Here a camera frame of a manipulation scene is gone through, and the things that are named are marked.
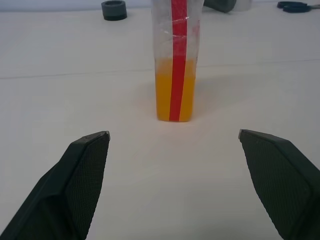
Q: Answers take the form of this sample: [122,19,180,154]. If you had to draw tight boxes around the black handled scissors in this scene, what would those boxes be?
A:
[276,1,313,14]

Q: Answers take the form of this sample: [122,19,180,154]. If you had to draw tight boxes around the orange juice bottle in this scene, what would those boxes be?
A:
[151,0,202,123]

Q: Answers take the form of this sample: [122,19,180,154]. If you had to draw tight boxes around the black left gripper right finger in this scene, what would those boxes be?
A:
[238,128,320,240]

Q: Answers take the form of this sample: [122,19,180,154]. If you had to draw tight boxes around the dark grey block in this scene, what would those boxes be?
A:
[203,0,237,14]

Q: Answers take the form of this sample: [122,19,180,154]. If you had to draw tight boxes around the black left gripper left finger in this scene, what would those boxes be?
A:
[0,130,112,240]

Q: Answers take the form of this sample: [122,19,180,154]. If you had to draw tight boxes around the dark grey round ring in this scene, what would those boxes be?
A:
[101,0,128,22]

